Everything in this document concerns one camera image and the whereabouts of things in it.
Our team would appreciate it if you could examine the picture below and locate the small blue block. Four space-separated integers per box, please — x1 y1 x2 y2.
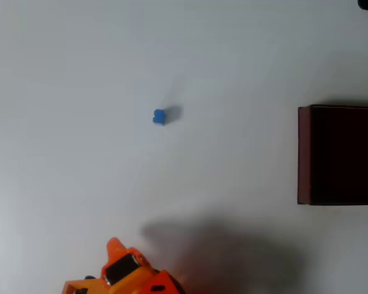
152 109 167 127

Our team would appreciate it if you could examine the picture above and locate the dark red box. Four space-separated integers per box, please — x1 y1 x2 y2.
297 104 368 206

